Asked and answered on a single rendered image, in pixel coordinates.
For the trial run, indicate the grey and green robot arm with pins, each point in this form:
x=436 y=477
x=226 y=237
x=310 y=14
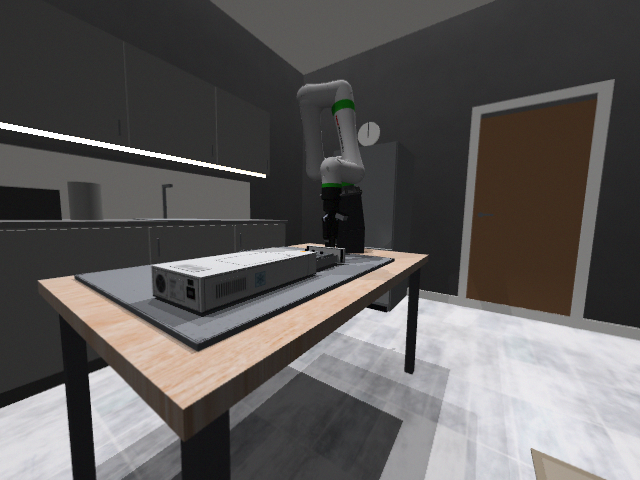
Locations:
x=339 y=174

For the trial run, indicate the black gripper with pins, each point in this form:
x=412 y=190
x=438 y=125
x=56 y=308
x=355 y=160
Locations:
x=330 y=223

